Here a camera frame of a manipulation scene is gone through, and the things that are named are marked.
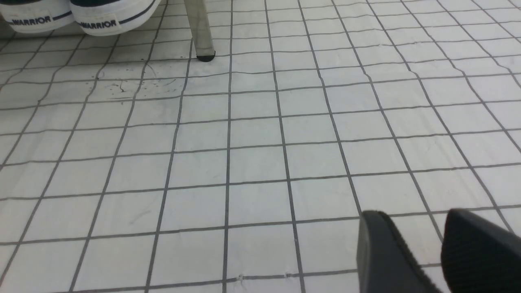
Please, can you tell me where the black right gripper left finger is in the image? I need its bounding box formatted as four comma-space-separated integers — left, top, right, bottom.
357, 211, 440, 293

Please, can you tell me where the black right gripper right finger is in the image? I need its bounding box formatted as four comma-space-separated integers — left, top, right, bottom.
441, 208, 521, 293

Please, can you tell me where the navy slip-on shoe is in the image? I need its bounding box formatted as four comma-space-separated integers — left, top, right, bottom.
70, 0, 161, 37
0, 0, 74, 34

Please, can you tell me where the silver metal shoe rack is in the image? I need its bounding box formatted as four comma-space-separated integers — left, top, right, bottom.
184, 0, 216, 62

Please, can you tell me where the white grid tablecloth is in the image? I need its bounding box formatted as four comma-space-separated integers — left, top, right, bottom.
0, 0, 521, 293

